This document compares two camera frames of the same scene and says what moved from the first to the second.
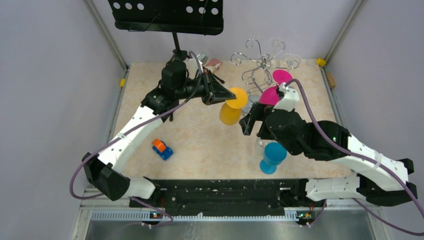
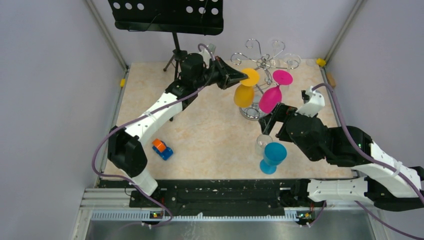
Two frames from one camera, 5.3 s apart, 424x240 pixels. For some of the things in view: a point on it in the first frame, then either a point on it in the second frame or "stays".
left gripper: [214, 92] → [224, 71]
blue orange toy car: [160, 147] stays
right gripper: [258, 112] → [284, 112]
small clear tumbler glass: [260, 147] stays
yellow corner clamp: [320, 62] stays
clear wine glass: [292, 60] stays
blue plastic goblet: [274, 153] stays
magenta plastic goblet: [270, 95] stays
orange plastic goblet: [230, 112] → [244, 94]
